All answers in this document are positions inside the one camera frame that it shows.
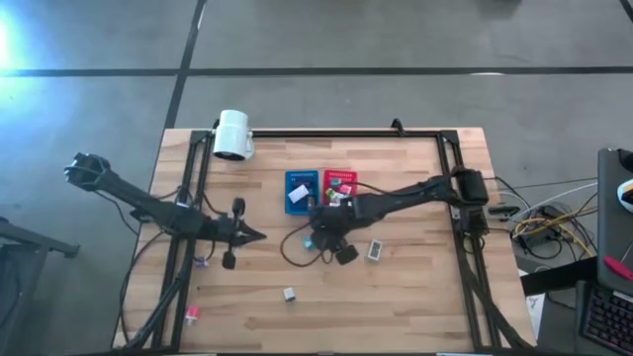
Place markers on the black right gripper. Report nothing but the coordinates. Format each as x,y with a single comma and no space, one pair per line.
336,217

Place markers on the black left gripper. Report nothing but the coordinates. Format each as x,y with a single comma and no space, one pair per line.
217,230

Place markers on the teal white wall charger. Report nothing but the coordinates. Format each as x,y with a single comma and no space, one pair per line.
308,243

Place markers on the green white wall charger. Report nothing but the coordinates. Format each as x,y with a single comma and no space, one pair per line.
332,195

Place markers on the black white wall charger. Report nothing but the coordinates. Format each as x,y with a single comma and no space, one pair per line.
289,294

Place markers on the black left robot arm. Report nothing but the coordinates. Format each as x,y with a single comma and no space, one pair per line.
148,207

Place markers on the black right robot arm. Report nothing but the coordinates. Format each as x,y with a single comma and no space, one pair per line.
410,195

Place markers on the blue plastic basket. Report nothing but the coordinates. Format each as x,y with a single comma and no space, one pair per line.
288,207

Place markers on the red plastic basket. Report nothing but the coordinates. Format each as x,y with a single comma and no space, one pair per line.
341,174

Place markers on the white spotlight lamp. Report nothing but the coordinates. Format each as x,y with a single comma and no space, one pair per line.
232,133

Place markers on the small black device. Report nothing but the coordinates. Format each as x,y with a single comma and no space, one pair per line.
503,210

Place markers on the dark metal cart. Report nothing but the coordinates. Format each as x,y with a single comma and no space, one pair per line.
29,237

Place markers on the white paper sheet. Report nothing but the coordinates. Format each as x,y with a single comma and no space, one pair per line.
535,307

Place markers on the grey side desk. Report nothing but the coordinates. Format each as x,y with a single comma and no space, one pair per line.
610,222

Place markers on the black backlit keyboard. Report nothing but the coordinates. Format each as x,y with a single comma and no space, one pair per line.
610,321

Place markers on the white orange mouse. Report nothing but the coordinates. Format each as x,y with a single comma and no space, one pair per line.
627,195

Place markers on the black table frame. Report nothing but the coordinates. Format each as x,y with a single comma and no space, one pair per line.
346,133

